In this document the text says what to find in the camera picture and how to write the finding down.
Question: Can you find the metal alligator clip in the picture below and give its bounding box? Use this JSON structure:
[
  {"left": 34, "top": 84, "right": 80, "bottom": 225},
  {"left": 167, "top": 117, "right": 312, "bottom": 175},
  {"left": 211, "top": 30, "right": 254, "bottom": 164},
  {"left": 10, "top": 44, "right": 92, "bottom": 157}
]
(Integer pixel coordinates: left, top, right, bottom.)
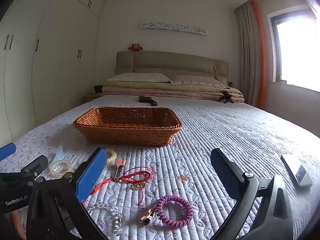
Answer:
[{"left": 138, "top": 204, "right": 157, "bottom": 225}]

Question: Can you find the folded pink blanket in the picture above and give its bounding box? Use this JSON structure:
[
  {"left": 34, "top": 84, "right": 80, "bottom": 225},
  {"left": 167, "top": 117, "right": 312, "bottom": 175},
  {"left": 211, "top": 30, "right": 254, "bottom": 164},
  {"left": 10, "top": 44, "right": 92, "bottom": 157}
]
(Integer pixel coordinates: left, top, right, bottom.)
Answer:
[{"left": 102, "top": 86, "right": 245, "bottom": 103}]

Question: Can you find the white wardrobe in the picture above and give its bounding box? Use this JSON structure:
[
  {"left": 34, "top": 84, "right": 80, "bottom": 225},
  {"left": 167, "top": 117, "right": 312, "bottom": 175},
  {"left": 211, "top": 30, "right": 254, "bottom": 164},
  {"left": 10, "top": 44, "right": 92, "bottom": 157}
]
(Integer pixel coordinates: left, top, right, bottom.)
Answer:
[{"left": 0, "top": 0, "right": 106, "bottom": 144}]

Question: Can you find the pink snap hair clip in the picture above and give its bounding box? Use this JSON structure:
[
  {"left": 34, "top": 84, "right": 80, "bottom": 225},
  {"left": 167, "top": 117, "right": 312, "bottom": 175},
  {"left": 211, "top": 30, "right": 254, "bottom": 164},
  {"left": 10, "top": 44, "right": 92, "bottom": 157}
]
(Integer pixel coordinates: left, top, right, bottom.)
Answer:
[{"left": 113, "top": 158, "right": 127, "bottom": 182}]

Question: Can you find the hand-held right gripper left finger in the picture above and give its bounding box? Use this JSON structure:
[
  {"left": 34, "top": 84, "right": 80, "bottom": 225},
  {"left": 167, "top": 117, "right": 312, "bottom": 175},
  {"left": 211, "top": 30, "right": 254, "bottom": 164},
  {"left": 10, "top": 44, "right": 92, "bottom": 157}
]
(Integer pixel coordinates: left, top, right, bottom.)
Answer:
[{"left": 26, "top": 147, "right": 108, "bottom": 240}]

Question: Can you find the clear crystal bead bracelet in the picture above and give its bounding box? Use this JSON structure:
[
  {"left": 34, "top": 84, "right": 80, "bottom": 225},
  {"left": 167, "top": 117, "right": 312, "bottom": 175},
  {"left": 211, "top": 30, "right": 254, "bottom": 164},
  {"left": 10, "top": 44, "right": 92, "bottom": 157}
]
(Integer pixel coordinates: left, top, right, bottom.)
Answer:
[{"left": 86, "top": 203, "right": 126, "bottom": 240}]

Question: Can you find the clear small bead bracelet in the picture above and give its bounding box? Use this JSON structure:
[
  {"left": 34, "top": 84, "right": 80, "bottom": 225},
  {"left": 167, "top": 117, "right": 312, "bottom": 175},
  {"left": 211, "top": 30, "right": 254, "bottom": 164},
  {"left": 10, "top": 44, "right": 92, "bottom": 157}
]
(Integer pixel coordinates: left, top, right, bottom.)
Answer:
[{"left": 48, "top": 159, "right": 74, "bottom": 178}]

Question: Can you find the folded yellow blanket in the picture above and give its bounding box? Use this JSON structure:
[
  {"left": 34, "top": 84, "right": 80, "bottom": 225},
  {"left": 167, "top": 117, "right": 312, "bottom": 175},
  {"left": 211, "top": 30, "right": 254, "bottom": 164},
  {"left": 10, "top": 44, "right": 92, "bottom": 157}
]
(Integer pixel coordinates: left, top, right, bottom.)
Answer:
[{"left": 104, "top": 80, "right": 244, "bottom": 97}]

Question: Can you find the pink checked pillow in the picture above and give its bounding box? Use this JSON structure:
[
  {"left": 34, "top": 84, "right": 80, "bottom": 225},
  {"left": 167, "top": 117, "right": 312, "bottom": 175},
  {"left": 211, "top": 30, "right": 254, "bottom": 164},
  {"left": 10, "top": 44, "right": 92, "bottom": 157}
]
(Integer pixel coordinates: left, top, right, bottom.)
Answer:
[{"left": 170, "top": 75, "right": 229, "bottom": 89}]

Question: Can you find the yellow spiral hair tie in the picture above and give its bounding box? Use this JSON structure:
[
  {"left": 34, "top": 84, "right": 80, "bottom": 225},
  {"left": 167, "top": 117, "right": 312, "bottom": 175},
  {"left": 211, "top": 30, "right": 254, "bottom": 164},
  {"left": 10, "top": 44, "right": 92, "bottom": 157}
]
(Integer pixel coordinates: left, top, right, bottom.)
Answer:
[{"left": 105, "top": 149, "right": 118, "bottom": 166}]

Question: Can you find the beige padded headboard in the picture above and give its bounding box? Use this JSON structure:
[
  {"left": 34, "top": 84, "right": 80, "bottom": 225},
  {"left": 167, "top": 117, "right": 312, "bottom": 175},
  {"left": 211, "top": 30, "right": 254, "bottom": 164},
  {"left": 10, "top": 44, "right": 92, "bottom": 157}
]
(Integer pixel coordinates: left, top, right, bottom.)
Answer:
[{"left": 115, "top": 51, "right": 229, "bottom": 86}]

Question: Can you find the window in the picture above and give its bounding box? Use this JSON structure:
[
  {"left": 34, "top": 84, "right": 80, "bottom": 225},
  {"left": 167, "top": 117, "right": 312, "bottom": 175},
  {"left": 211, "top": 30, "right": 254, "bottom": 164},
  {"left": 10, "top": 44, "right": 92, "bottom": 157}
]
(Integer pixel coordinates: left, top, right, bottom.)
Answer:
[{"left": 267, "top": 12, "right": 320, "bottom": 92}]

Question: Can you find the red cord bracelet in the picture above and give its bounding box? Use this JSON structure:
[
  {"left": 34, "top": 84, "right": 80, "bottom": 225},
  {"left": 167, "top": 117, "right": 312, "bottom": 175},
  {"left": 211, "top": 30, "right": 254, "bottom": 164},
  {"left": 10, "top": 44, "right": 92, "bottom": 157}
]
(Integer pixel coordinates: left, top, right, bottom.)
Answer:
[{"left": 82, "top": 166, "right": 158, "bottom": 207}]

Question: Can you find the orange curtain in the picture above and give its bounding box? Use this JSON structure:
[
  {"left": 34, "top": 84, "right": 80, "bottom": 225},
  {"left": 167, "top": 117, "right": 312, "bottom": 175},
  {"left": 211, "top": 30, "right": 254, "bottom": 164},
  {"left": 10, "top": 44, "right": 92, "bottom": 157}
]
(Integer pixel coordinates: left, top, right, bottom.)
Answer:
[{"left": 251, "top": 0, "right": 267, "bottom": 108}]

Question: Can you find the white floral quilt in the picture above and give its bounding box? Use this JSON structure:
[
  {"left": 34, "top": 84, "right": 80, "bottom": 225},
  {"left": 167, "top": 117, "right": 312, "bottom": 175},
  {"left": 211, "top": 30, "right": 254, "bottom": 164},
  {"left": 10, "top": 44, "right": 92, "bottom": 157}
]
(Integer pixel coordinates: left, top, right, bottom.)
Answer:
[{"left": 0, "top": 94, "right": 320, "bottom": 240}]

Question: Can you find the grey rectangular device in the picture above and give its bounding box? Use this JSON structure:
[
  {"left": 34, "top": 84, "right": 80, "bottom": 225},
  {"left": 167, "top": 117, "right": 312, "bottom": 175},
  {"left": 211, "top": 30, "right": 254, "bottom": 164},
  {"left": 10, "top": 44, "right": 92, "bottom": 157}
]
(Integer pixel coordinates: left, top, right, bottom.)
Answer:
[{"left": 280, "top": 154, "right": 314, "bottom": 188}]

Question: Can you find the light blue hair clip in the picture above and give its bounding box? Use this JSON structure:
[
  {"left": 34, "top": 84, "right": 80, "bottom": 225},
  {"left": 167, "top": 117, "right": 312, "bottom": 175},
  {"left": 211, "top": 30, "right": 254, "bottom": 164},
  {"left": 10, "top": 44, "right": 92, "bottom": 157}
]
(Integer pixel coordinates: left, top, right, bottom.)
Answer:
[{"left": 48, "top": 145, "right": 64, "bottom": 168}]

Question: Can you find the cream floral pillow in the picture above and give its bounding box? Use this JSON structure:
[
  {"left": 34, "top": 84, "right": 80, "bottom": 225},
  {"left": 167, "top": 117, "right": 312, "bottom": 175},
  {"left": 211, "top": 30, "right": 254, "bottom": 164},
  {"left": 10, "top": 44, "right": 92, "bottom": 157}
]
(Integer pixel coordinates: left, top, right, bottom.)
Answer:
[{"left": 108, "top": 73, "right": 172, "bottom": 84}]

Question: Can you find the dark brown hair clip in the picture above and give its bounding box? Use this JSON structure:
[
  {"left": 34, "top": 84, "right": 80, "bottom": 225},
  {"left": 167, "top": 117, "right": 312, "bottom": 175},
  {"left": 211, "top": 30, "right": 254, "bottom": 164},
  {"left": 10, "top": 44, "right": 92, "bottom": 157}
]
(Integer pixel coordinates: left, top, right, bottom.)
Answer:
[{"left": 138, "top": 95, "right": 158, "bottom": 107}]

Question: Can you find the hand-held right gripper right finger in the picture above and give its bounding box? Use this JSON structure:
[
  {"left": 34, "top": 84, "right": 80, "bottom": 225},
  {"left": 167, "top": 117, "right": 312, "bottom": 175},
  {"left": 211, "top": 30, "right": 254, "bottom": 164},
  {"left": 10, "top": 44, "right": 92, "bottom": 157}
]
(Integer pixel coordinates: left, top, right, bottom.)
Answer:
[{"left": 210, "top": 148, "right": 300, "bottom": 240}]

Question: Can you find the small black stand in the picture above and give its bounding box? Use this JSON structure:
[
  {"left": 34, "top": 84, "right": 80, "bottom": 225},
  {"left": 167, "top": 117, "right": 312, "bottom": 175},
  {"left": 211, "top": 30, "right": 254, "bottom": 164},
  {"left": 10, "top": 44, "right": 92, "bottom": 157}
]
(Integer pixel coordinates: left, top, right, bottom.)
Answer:
[{"left": 219, "top": 90, "right": 235, "bottom": 104}]

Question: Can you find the purple spiral hair tie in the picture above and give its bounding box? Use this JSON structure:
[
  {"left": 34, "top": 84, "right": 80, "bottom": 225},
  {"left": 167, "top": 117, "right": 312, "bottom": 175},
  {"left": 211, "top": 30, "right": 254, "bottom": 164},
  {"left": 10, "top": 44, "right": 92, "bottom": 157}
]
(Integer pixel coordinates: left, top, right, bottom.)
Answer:
[{"left": 155, "top": 195, "right": 194, "bottom": 228}]

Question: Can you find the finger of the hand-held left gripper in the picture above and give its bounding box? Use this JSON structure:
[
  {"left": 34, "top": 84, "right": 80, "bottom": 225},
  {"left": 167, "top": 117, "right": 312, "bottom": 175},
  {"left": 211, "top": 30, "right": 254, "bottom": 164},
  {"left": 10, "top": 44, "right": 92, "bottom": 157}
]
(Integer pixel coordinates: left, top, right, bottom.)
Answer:
[
  {"left": 0, "top": 155, "right": 49, "bottom": 188},
  {"left": 0, "top": 143, "right": 17, "bottom": 161}
]

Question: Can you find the white carved wall decoration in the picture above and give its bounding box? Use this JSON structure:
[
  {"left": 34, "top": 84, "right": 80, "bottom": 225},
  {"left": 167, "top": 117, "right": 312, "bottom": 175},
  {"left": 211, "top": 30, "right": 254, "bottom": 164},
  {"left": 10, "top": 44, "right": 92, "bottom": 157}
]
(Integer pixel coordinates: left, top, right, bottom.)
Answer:
[{"left": 140, "top": 22, "right": 208, "bottom": 37}]

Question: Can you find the orange plush toy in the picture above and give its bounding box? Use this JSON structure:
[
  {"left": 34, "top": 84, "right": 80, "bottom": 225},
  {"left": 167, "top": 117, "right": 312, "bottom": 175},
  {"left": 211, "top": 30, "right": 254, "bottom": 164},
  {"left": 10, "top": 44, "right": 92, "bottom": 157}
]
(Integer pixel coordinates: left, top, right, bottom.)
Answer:
[{"left": 128, "top": 42, "right": 144, "bottom": 53}]

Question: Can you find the brown wicker basket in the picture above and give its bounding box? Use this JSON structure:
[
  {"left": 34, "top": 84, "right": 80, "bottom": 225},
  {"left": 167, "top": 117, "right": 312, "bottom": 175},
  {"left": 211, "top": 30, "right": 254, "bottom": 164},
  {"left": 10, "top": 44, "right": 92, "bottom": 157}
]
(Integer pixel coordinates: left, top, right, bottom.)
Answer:
[{"left": 73, "top": 107, "right": 183, "bottom": 147}]

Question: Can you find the grey curtain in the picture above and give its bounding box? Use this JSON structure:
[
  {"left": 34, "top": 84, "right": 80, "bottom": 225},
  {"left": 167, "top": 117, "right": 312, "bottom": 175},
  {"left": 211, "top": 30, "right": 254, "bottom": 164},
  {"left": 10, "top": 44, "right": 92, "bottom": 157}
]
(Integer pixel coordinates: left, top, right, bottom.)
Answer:
[{"left": 234, "top": 1, "right": 262, "bottom": 106}]

